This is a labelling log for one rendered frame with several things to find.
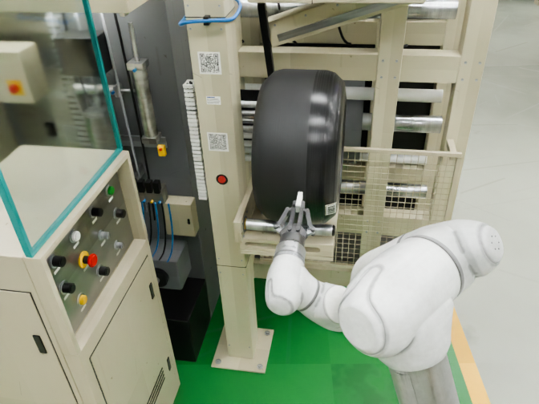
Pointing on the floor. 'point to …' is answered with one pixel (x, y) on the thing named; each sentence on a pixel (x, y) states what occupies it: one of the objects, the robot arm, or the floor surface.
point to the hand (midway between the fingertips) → (299, 201)
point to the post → (224, 167)
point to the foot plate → (222, 360)
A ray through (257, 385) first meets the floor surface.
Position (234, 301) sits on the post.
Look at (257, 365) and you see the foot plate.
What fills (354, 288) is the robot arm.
